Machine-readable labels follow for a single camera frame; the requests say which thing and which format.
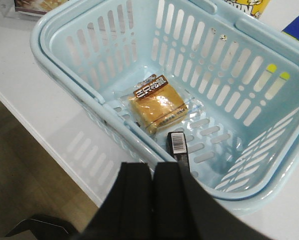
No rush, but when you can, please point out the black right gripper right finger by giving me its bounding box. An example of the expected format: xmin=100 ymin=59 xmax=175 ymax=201
xmin=153 ymin=162 xmax=268 ymax=240

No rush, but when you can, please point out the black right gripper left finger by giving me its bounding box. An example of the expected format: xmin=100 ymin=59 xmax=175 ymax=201
xmin=84 ymin=162 xmax=152 ymax=240

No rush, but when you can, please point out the packaged yellow bread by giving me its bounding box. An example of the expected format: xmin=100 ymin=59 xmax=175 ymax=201
xmin=113 ymin=73 xmax=205 ymax=137

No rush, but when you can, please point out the light blue plastic basket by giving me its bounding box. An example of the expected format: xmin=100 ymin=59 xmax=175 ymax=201
xmin=30 ymin=0 xmax=299 ymax=215

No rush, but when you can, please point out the black barcode label tag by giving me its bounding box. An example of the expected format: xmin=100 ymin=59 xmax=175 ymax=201
xmin=166 ymin=131 xmax=191 ymax=173

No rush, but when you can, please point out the yellow popcorn package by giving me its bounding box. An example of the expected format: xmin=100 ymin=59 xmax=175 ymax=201
xmin=224 ymin=0 xmax=270 ymax=19

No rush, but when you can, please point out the brown snack box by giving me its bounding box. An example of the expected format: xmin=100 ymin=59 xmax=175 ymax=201
xmin=14 ymin=0 xmax=68 ymax=16

